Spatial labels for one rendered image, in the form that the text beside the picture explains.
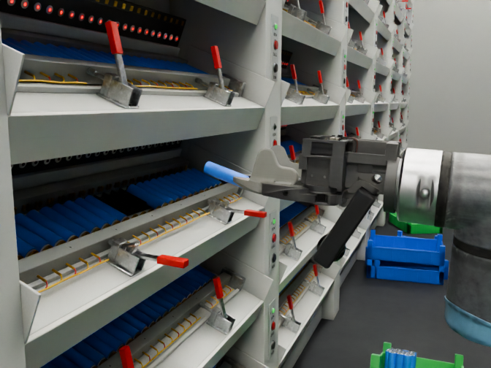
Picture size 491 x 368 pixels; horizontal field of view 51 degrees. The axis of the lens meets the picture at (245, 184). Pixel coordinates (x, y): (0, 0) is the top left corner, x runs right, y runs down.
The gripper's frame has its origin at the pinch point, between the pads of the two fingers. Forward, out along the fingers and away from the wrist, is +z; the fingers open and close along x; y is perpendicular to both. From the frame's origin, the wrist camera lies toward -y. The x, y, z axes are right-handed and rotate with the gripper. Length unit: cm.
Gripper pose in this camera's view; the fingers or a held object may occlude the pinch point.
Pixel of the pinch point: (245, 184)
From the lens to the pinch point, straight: 69.7
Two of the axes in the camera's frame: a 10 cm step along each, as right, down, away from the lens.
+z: -9.3, -1.1, 3.6
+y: 0.4, -9.8, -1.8
